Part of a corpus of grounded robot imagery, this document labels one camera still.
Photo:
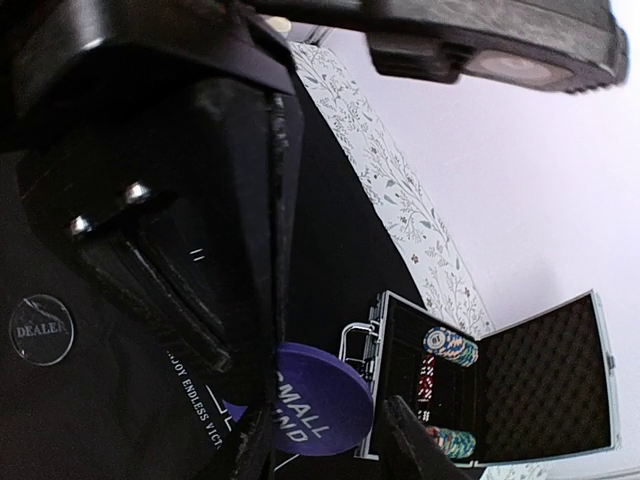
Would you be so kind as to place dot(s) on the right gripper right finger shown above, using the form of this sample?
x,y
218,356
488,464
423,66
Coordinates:
x,y
408,453

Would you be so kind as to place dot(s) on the poker chip row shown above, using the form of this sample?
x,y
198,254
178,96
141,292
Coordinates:
x,y
457,445
451,346

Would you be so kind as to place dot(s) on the clear dealer button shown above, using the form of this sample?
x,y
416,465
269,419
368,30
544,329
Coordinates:
x,y
41,330

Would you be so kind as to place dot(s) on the red dice row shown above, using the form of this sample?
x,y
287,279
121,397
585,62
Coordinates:
x,y
425,387

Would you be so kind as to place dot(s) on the aluminium poker chip case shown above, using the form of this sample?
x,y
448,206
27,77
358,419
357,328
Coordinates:
x,y
541,390

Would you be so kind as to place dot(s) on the purple small blind button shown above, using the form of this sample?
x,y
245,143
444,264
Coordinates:
x,y
323,406

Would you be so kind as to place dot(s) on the floral white tablecloth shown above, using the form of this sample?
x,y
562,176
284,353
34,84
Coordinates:
x,y
443,282

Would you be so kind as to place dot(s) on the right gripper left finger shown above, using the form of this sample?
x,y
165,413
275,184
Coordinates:
x,y
181,213

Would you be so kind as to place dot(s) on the black poker table mat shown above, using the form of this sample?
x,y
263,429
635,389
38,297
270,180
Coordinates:
x,y
120,405

